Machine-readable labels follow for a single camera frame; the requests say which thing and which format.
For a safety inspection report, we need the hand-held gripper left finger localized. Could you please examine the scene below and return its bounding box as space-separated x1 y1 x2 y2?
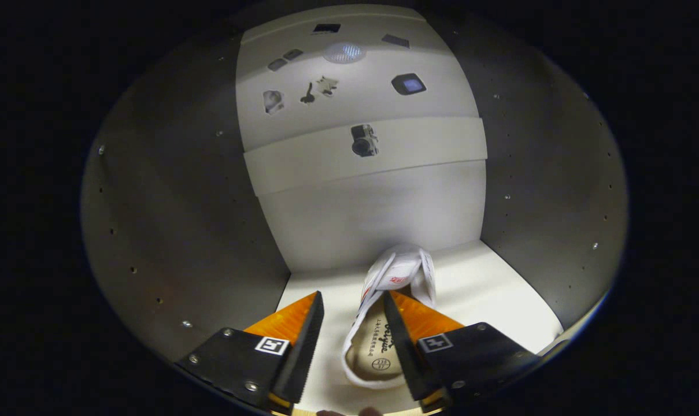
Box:
176 291 325 415

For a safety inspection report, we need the dark grey shoe cabinet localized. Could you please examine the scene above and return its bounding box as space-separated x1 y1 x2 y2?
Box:
80 3 630 415

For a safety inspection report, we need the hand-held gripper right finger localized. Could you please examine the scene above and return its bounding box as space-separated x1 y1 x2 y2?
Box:
382 290 542 414

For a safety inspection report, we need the white canvas shoe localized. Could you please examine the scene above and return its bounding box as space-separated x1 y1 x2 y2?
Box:
342 244 438 389

